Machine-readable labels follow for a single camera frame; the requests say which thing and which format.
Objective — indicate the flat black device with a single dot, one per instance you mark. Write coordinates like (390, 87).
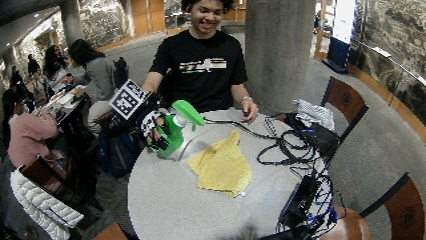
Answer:
(301, 200)

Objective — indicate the black electronics box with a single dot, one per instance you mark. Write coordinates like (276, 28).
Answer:
(322, 138)

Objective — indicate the dark blue bag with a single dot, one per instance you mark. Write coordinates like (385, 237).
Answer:
(120, 153)

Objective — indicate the grey concrete column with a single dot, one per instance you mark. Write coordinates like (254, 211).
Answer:
(280, 53)

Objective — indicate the white checked cloth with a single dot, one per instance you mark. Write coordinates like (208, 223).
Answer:
(316, 114)

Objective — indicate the metal wall railing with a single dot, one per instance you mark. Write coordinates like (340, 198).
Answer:
(393, 58)

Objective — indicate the neighbouring table with papers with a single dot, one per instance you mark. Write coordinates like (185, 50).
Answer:
(67, 98)

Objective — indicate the person in black t-shirt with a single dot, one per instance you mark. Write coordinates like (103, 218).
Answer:
(200, 85)

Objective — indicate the brown wooden chair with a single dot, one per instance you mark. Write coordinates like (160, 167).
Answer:
(41, 176)

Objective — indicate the white cube of black markers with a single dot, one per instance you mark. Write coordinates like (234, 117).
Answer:
(128, 99)

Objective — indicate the blue and white sign board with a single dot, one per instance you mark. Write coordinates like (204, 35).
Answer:
(342, 33)

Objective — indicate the wooden chair with dark frame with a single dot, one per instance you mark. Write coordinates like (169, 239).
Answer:
(401, 210)
(346, 98)

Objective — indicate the white puffy jacket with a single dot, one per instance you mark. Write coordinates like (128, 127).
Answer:
(40, 203)

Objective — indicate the yellow cloth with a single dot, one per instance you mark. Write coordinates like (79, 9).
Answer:
(221, 165)

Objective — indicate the small black device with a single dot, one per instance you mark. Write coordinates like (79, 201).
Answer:
(245, 114)

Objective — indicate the green spray bottle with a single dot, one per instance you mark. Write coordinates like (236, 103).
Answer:
(175, 135)

